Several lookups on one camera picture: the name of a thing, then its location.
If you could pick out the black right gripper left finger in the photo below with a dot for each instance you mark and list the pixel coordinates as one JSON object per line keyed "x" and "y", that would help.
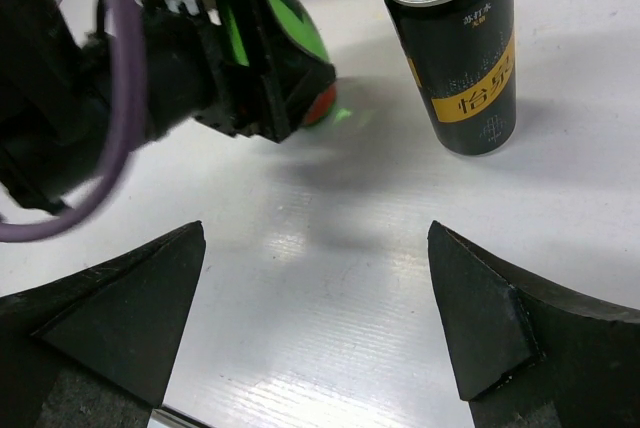
{"x": 97, "y": 348}

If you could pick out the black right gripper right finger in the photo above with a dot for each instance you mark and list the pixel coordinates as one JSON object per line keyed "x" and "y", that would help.
{"x": 528, "y": 352}

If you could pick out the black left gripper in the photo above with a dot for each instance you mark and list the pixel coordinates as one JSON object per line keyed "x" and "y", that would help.
{"x": 184, "y": 76}

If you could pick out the green bottle gold cap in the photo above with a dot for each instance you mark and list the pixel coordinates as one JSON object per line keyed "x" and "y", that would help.
{"x": 277, "y": 66}

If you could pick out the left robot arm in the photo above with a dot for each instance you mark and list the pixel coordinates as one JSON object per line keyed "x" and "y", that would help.
{"x": 41, "y": 157}

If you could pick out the black yellow can right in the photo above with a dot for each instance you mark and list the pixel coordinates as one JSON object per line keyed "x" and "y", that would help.
{"x": 461, "y": 54}

